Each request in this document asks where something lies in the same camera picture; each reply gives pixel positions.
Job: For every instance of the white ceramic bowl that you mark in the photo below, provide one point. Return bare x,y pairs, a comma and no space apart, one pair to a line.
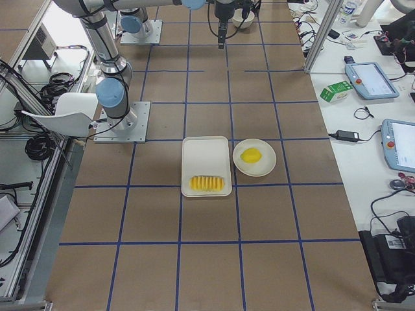
241,22

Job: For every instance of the yellow lemon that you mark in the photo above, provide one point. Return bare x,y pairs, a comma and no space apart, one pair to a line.
251,155

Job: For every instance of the green white carton box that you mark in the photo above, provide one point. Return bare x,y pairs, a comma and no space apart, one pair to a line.
335,92

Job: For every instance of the white round plate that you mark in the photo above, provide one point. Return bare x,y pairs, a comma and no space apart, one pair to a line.
261,168

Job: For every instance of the white rectangular tray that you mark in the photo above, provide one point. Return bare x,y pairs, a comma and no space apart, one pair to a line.
205,156

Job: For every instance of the sliced yellow fruit row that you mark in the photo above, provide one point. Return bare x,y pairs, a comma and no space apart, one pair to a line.
207,183

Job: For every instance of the upper blue teach pendant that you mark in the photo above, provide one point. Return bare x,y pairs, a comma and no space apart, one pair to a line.
370,81

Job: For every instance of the blue teach pendant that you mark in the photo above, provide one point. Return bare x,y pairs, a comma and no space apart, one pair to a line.
398,144
370,81

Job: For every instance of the black power adapter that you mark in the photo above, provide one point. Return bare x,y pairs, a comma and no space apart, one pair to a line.
343,135

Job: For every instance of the white plastic chair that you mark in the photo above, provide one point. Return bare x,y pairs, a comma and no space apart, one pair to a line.
73,114

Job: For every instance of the grey electrical box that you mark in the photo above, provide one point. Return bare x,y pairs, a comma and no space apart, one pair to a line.
42,48

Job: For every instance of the lower blue teach pendant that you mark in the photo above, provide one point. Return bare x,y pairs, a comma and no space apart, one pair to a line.
398,144

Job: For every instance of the aluminium frame post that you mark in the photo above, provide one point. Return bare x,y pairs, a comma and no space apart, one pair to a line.
323,31

